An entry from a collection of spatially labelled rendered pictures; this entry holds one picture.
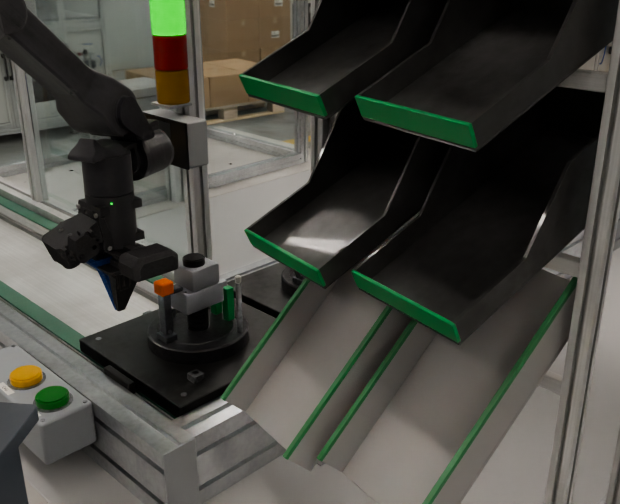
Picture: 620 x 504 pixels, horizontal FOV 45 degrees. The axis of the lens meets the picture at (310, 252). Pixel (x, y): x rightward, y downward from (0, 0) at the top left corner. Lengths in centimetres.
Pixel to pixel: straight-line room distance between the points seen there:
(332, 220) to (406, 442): 23
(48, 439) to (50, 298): 45
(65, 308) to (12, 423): 56
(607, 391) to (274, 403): 57
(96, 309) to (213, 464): 46
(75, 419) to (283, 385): 27
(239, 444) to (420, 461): 29
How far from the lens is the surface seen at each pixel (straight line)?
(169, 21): 115
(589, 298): 69
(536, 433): 112
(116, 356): 106
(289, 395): 85
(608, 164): 66
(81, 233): 88
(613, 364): 132
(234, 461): 97
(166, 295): 101
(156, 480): 92
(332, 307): 87
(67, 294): 139
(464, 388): 76
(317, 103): 65
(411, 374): 79
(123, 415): 96
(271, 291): 121
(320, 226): 78
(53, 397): 99
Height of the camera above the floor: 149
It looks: 23 degrees down
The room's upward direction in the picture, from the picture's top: straight up
